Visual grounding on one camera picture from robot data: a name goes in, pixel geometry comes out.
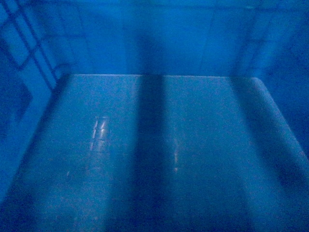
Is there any blue plastic crate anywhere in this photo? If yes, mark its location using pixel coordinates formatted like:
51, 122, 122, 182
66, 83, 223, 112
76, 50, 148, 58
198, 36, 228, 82
0, 0, 309, 232

